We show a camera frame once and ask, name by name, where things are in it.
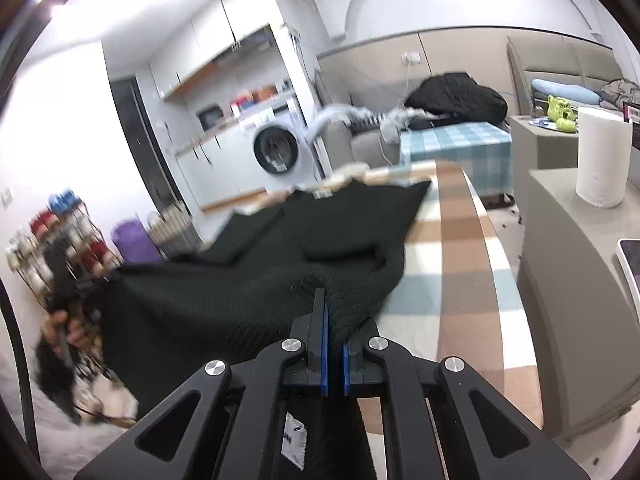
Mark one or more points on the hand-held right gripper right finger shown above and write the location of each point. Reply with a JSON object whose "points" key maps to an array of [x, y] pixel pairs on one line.
{"points": [[346, 367]]}

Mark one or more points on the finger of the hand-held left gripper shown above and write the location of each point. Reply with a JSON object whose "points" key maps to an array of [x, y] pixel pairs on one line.
{"points": [[95, 292]]}

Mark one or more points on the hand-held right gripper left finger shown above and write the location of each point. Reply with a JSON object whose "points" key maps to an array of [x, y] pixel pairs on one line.
{"points": [[324, 345]]}

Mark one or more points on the black knit sweater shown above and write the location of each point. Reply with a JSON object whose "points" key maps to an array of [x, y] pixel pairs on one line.
{"points": [[225, 300]]}

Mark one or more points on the person's left hand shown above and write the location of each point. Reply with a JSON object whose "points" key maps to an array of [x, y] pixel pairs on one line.
{"points": [[76, 335]]}

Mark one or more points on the metal storage rack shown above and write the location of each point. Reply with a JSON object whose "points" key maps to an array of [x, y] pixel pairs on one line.
{"points": [[40, 240]]}

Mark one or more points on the purple bin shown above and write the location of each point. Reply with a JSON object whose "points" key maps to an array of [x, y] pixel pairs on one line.
{"points": [[135, 242]]}

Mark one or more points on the woven laundry basket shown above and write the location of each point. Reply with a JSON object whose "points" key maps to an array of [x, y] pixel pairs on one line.
{"points": [[172, 232]]}

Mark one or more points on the brown blue checked tablecloth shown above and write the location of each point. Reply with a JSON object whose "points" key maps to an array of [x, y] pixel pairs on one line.
{"points": [[465, 280]]}

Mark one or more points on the dark door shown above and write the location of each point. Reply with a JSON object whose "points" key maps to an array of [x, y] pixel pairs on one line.
{"points": [[140, 135]]}

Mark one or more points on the white base cabinets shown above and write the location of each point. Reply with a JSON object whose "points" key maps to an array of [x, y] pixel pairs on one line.
{"points": [[220, 170]]}

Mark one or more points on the grey sofa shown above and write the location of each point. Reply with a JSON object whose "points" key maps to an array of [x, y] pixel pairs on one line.
{"points": [[365, 150]]}

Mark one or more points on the white washing machine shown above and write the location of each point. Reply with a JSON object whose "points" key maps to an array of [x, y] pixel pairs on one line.
{"points": [[275, 147]]}

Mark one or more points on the black microwave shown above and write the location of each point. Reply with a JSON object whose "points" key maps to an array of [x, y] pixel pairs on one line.
{"points": [[209, 117]]}

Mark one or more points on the blue checked cloth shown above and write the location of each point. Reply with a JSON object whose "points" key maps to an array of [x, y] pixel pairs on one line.
{"points": [[455, 152]]}

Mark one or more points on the grey side cabinet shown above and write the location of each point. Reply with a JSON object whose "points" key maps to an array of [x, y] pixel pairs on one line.
{"points": [[542, 155], [565, 285]]}

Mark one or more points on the black jacket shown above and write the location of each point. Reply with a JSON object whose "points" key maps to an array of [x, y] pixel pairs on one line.
{"points": [[455, 97]]}

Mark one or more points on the white tablet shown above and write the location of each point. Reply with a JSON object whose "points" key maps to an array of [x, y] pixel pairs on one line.
{"points": [[631, 275]]}

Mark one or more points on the white paper towel roll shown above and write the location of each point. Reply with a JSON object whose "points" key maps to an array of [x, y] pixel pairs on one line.
{"points": [[602, 160]]}

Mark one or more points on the green toy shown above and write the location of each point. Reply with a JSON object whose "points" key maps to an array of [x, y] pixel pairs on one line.
{"points": [[560, 112]]}

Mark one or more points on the light blue pillow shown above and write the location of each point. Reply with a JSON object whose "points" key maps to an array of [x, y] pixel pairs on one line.
{"points": [[565, 91]]}

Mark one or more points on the beige bed headboard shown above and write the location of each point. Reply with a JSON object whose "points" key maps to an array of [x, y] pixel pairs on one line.
{"points": [[555, 60]]}

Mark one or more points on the grey quilt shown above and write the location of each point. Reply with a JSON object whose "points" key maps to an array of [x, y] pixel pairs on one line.
{"points": [[620, 94]]}

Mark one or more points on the white wall cabinets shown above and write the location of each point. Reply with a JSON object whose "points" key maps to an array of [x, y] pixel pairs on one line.
{"points": [[215, 30]]}

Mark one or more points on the white wall outlet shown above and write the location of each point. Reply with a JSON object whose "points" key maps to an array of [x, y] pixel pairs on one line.
{"points": [[412, 58]]}

